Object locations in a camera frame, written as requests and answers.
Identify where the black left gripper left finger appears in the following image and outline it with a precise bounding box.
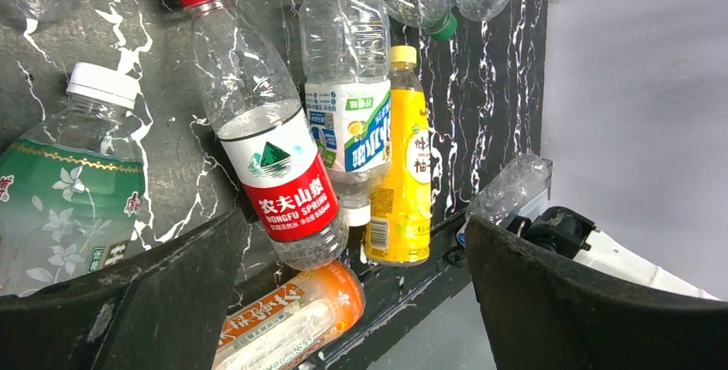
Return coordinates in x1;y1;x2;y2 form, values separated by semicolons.
1;210;246;369

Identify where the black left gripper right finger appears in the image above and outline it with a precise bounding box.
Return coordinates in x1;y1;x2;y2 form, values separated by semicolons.
465;217;727;369

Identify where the orange drink bottle white cap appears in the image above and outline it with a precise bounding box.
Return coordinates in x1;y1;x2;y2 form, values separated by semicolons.
212;261;366;369

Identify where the yellow honey drink bottle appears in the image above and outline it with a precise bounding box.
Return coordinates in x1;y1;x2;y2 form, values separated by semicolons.
364;45;432;267

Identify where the red label water bottle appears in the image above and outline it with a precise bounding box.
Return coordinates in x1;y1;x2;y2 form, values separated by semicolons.
180;0;349;270

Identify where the blue white label bottle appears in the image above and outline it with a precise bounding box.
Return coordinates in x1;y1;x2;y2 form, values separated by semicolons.
300;0;391;227

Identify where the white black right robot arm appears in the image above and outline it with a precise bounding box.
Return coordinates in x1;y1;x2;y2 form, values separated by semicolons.
520;206;717;300

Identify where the clear bottle near right base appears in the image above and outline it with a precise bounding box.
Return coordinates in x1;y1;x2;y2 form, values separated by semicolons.
464;154;554;228

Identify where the green tea bottle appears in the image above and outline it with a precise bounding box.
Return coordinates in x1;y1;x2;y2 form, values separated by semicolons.
1;62;146;297

